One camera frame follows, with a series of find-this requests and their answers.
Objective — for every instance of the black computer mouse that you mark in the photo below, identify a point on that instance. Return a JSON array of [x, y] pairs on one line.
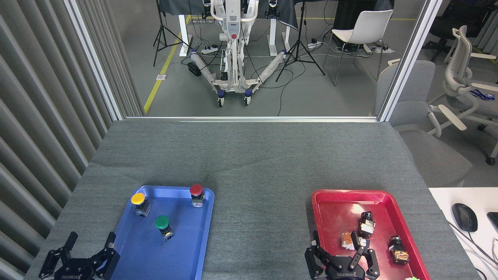
[[464, 217]]

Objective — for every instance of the green push button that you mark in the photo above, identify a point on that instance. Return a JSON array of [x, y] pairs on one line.
[[162, 223]]

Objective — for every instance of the white power strip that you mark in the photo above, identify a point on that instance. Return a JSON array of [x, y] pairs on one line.
[[314, 44], [383, 50], [209, 50]]

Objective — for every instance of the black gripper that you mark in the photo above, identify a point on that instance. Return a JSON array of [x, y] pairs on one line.
[[76, 270], [342, 270]]

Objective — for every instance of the silver horizontal rail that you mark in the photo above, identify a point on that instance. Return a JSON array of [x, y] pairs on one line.
[[253, 118]]

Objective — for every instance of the white mesh office chair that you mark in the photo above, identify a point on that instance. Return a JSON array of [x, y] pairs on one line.
[[457, 74]]

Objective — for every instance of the small green white part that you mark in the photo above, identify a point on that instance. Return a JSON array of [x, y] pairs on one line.
[[413, 278]]

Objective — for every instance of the black silver switch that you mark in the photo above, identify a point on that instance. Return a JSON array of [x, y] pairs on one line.
[[366, 225]]

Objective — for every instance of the black cloth cover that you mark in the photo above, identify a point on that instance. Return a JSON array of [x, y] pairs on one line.
[[288, 15]]

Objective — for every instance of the metal floor socket plate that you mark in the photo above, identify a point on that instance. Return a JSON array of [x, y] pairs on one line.
[[162, 77]]

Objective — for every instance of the black tripod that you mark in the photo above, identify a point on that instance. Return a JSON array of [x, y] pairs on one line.
[[162, 35], [298, 46]]

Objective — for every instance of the black power adapter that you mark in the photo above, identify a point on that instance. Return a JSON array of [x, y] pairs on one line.
[[194, 69]]

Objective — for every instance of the black flat device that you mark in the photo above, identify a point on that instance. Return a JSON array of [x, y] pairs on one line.
[[494, 221]]

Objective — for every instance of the silver post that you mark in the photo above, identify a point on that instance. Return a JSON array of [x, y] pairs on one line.
[[95, 62], [408, 58]]

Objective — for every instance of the white desk leg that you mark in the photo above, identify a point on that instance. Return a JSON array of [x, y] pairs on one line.
[[183, 35], [273, 37]]

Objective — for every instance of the orange white switch block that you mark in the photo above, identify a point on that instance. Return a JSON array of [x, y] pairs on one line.
[[347, 241]]

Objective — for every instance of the black office chair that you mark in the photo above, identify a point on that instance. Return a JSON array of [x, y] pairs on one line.
[[459, 19]]

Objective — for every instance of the blue plastic tray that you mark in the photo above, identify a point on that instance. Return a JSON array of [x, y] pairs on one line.
[[155, 260]]

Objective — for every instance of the white plastic chair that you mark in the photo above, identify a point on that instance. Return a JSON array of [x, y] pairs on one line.
[[367, 27]]

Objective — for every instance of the red plastic tray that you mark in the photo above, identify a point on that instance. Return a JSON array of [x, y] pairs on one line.
[[338, 217]]

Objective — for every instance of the white wheeled stand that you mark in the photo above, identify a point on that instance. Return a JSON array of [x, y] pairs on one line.
[[232, 23]]

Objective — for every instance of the white desk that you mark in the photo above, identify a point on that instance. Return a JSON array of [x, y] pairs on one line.
[[443, 198]]

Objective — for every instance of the red push button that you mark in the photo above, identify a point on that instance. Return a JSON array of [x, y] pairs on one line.
[[196, 189]]

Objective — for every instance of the black switch with brown base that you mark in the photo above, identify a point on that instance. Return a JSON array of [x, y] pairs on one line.
[[397, 249]]

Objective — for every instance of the yellow push button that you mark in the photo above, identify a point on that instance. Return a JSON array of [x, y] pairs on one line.
[[138, 199]]

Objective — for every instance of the grey upholstered chair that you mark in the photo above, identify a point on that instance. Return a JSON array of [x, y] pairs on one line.
[[428, 151]]

